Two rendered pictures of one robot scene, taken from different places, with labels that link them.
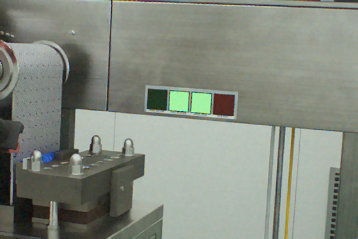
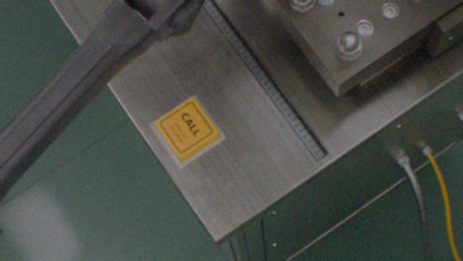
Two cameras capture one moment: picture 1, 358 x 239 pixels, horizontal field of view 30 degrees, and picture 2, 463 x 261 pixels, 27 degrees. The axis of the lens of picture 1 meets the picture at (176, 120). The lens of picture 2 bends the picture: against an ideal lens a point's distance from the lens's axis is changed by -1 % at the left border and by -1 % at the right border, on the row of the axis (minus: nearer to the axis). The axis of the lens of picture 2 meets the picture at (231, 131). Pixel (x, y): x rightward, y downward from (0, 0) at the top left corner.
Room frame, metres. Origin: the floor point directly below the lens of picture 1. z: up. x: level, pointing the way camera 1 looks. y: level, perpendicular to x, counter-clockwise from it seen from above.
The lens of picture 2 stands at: (1.08, 0.01, 2.29)
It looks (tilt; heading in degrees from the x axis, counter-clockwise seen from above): 74 degrees down; 48
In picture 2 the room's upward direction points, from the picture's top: 10 degrees counter-clockwise
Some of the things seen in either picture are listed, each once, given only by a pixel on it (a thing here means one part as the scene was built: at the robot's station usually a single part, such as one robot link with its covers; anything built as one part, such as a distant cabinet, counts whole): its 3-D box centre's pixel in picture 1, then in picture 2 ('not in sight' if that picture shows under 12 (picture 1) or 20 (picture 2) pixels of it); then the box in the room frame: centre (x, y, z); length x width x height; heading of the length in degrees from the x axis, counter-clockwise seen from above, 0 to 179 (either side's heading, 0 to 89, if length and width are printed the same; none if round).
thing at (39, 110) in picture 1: (37, 127); not in sight; (1.67, 0.34, 1.11); 0.23 x 0.01 x 0.18; 163
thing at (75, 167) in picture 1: (75, 163); (349, 42); (1.50, 0.22, 1.05); 0.04 x 0.04 x 0.04
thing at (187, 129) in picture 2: not in sight; (187, 130); (1.30, 0.35, 0.91); 0.07 x 0.07 x 0.02; 73
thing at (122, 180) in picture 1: (123, 190); (462, 23); (1.66, 0.12, 0.96); 0.10 x 0.03 x 0.11; 163
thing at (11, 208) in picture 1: (36, 202); not in sight; (1.67, 0.34, 0.92); 0.28 x 0.04 x 0.04; 163
